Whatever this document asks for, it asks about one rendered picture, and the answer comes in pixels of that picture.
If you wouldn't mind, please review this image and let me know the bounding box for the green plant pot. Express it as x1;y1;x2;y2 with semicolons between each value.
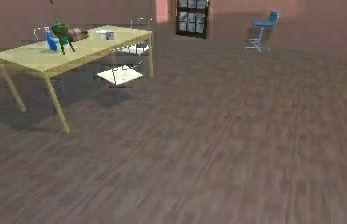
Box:
49;15;76;56

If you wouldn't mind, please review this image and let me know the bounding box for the white seat wire chair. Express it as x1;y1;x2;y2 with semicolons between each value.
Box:
33;26;53;43
96;49;145;101
120;17;154;56

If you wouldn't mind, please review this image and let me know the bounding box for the blue swivel chair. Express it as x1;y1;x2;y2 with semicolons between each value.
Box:
244;9;281;53

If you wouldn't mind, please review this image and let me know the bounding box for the yellow wooden table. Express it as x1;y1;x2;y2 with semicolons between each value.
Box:
0;25;155;134

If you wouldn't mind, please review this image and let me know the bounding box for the black framed window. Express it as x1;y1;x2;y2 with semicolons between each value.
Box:
175;0;212;40

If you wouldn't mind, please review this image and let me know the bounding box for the blue spray bottle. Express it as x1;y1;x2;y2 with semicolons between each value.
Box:
44;27;59;52

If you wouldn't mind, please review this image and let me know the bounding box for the brown bread loaf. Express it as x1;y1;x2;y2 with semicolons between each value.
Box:
67;27;90;42

